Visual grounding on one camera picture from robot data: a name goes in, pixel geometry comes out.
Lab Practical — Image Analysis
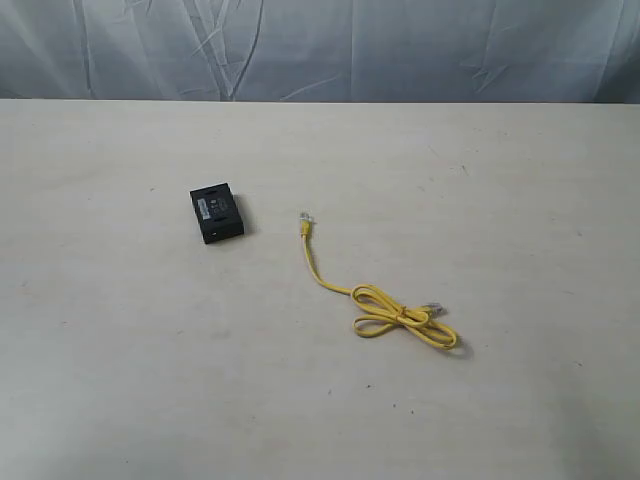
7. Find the small black box device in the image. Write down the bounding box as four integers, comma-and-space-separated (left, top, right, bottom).
190, 183, 245, 244

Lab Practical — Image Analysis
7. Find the grey backdrop cloth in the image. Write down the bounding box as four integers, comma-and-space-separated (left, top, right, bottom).
1, 1, 639, 104

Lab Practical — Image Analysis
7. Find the yellow ethernet cable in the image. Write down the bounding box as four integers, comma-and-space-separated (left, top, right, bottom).
298, 210, 462, 351

